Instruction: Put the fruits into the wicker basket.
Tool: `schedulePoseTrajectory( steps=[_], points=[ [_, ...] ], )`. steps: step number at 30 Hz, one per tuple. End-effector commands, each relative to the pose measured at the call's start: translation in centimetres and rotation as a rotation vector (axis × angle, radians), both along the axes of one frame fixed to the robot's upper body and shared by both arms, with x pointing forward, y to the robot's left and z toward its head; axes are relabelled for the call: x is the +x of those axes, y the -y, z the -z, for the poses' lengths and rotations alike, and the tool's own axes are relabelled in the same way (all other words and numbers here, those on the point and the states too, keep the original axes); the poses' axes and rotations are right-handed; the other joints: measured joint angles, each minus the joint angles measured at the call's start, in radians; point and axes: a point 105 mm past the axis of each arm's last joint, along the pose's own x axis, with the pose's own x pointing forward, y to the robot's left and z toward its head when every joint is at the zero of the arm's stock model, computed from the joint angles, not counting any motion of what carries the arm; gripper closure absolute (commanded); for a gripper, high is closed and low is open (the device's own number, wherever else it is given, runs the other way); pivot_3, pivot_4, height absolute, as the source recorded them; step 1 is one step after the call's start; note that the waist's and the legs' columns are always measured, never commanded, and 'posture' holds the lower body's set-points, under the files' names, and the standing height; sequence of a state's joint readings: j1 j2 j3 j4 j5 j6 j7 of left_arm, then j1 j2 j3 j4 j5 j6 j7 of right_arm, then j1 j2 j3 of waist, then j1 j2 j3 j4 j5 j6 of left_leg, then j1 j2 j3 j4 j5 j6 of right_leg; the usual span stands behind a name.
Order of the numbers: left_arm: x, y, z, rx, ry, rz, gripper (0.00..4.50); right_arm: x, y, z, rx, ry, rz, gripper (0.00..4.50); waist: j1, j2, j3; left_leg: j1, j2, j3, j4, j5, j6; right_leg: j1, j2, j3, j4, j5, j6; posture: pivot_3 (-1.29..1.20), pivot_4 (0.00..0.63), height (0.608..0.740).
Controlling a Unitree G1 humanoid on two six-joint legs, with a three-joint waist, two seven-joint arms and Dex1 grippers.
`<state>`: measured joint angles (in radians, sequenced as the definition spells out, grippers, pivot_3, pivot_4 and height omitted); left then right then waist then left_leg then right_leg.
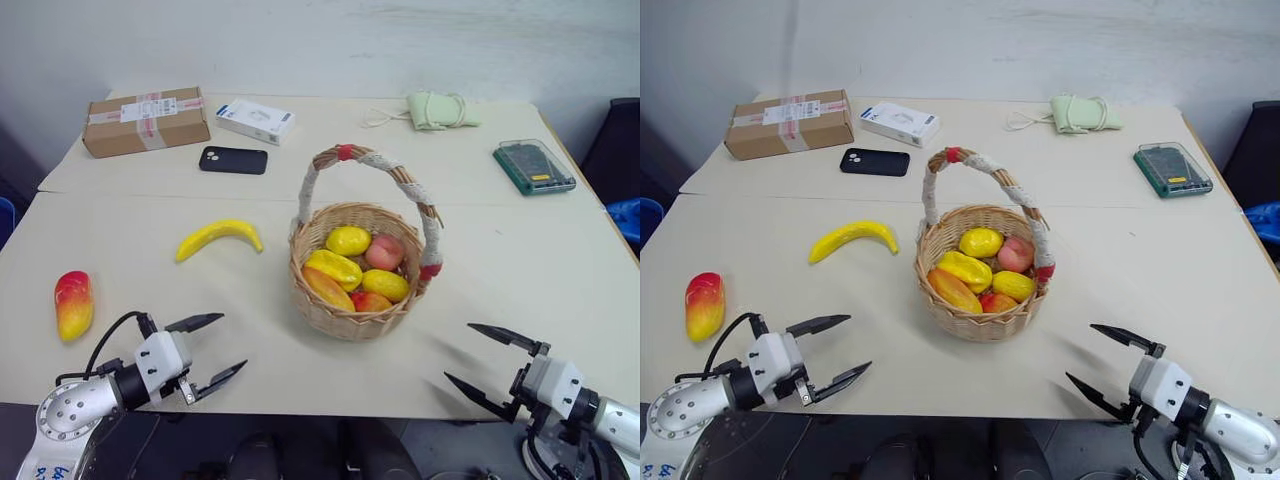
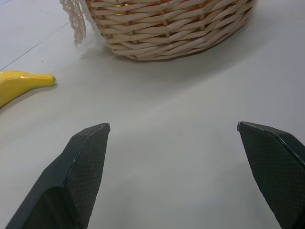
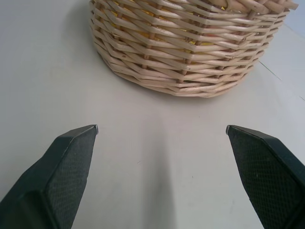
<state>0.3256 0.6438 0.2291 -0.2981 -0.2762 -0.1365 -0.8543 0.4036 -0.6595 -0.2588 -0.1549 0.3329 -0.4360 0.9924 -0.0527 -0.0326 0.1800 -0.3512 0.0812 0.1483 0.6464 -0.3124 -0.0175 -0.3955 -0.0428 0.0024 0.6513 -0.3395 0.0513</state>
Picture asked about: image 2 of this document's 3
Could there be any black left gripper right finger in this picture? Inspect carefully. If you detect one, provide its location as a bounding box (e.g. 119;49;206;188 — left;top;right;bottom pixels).
237;121;305;229

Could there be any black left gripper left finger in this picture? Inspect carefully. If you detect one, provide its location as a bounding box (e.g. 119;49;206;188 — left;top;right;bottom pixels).
5;123;111;229

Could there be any white lace cloth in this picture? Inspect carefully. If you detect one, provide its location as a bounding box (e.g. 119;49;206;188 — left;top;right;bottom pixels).
59;0;105;47

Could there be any woven wicker basket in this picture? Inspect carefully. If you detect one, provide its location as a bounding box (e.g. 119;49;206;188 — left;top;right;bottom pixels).
85;0;259;61

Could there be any yellow plastic banana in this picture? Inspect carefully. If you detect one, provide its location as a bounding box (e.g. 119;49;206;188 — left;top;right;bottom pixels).
0;70;57;109

